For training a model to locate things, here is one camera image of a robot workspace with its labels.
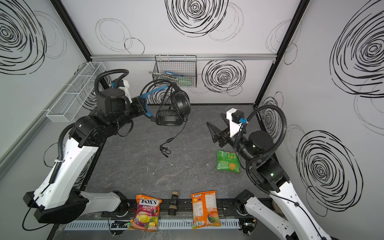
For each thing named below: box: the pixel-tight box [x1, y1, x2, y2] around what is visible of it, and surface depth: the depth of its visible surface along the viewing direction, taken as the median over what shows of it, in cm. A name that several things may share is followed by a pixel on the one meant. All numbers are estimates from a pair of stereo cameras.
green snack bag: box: [216, 149, 241, 173], surface depth 88 cm
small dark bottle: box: [168, 191, 180, 216], surface depth 74 cm
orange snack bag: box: [191, 190, 222, 231], surface depth 72 cm
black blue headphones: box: [140, 82, 192, 127], surface depth 53 cm
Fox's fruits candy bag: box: [128, 194, 163, 232], surface depth 70 cm
